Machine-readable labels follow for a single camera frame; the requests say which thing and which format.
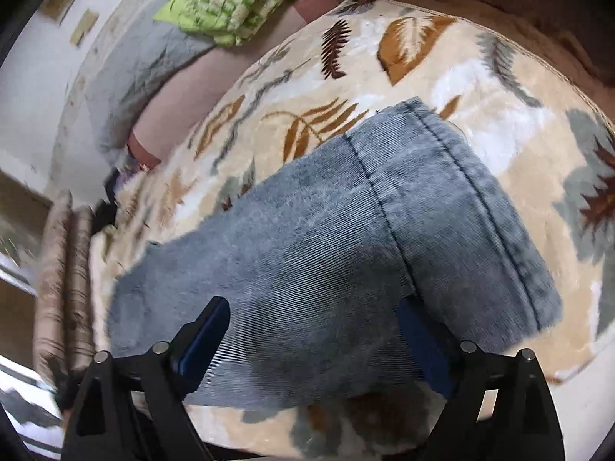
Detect beige striped cushion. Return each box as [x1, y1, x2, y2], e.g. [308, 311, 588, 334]
[33, 189, 97, 385]

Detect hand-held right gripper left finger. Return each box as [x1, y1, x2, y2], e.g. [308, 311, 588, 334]
[60, 296, 231, 461]

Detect blue denim pants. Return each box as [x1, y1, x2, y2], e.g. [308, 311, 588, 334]
[106, 97, 564, 411]

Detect green patterned cloth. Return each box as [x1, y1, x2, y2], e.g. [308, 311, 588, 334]
[153, 0, 322, 48]

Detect dark cloth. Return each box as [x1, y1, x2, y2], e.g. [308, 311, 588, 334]
[93, 168, 126, 231]

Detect cream leaf-printed blanket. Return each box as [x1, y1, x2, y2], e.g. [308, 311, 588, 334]
[89, 0, 615, 459]

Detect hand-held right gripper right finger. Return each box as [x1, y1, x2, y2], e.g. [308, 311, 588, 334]
[398, 296, 567, 461]

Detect grey quilted cloth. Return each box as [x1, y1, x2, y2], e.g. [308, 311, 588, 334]
[89, 0, 217, 154]

